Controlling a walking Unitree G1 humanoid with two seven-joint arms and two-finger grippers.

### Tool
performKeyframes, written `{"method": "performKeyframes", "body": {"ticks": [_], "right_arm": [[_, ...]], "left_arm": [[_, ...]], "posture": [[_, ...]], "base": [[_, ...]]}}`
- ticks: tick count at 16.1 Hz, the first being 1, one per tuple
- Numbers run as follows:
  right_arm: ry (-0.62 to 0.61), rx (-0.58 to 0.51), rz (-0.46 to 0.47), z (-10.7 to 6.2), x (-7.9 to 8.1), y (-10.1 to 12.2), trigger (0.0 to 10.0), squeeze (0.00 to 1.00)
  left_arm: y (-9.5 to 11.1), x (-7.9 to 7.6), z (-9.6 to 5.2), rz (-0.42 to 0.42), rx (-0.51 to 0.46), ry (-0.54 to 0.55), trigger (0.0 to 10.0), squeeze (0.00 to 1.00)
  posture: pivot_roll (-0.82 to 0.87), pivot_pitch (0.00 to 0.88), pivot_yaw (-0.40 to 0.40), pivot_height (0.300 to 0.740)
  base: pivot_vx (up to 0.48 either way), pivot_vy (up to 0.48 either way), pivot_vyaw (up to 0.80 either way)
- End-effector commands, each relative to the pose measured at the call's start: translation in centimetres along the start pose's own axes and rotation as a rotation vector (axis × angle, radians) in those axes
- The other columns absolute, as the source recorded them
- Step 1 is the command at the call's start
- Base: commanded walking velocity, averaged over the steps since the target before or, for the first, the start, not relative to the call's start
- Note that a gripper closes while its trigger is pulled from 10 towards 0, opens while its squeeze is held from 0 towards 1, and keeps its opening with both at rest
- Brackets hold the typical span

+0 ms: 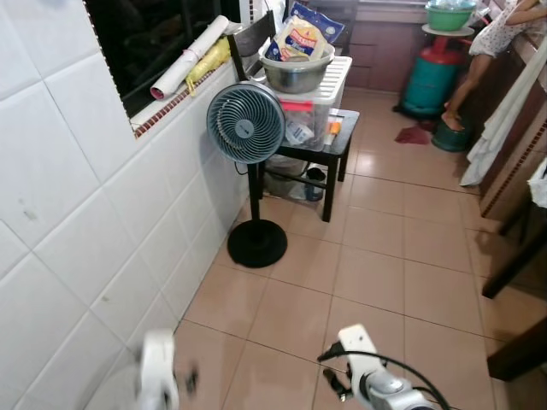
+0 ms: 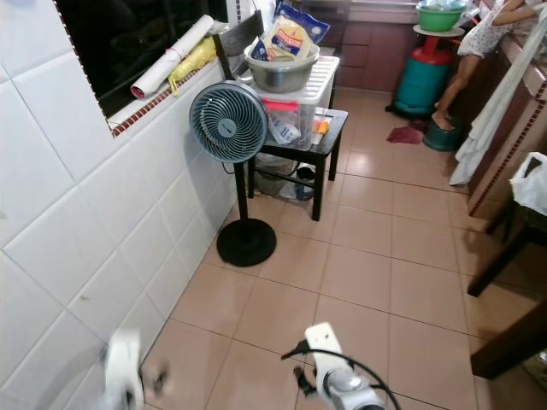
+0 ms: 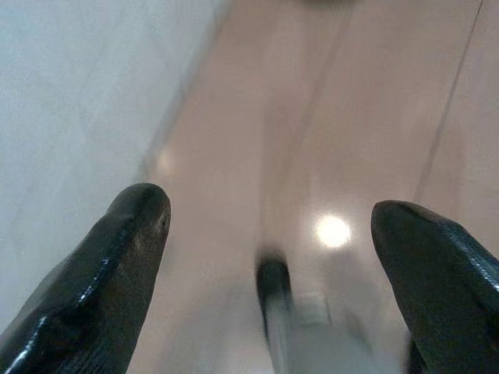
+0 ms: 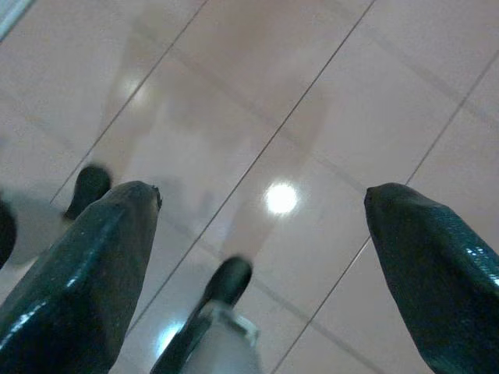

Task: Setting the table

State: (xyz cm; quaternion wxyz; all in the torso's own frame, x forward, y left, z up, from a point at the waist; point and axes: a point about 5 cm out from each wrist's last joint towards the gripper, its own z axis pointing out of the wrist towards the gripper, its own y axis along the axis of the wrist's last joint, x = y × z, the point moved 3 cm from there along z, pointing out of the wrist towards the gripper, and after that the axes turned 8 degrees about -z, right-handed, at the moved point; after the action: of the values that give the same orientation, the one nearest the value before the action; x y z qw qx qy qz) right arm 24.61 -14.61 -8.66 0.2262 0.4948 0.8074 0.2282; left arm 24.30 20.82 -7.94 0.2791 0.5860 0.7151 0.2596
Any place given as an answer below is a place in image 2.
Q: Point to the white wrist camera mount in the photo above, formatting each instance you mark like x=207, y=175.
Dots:
x=323, y=342
x=124, y=367

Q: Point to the green plastic stool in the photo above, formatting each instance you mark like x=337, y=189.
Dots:
x=442, y=138

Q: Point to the red floor cloth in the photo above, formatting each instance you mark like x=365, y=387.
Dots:
x=404, y=135

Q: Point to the dark wooden table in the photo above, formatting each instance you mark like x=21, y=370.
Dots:
x=500, y=265

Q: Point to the clear plastic bag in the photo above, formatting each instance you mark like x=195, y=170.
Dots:
x=273, y=175

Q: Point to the small orange bottle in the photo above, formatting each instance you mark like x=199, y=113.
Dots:
x=320, y=128

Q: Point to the brown kitchen cabinet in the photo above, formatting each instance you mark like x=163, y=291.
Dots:
x=496, y=145

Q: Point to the dark window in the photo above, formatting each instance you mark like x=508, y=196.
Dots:
x=128, y=43

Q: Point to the green plastic basin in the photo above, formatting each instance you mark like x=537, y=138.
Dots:
x=440, y=17

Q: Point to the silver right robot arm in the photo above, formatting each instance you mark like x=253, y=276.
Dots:
x=350, y=393

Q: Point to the yellow plastic bag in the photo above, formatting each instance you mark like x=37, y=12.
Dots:
x=195, y=61

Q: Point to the white plastic bag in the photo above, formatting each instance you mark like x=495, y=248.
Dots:
x=532, y=184

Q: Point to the rolled white paper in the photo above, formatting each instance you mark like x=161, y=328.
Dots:
x=173, y=55

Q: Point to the large steel mixing bowl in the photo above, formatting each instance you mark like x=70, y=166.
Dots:
x=280, y=75

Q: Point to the child in patterned dress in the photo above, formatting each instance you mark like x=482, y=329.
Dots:
x=491, y=34

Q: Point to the grey pedestal fan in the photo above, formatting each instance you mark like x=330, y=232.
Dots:
x=229, y=122

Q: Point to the clear storage box white lid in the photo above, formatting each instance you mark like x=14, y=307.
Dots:
x=308, y=98

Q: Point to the white hanging towel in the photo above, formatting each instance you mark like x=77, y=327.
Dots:
x=500, y=111

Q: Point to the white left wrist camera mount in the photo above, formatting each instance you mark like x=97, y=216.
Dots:
x=124, y=367

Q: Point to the green gas cylinder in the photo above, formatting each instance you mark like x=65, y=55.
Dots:
x=423, y=81

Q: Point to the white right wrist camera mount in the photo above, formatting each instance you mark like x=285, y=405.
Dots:
x=323, y=342

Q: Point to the blue yellow snack bag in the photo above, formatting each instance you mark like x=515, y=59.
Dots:
x=286, y=38

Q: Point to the black side table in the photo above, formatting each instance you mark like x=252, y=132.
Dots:
x=325, y=154

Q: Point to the black chair back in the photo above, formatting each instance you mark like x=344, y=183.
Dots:
x=235, y=38

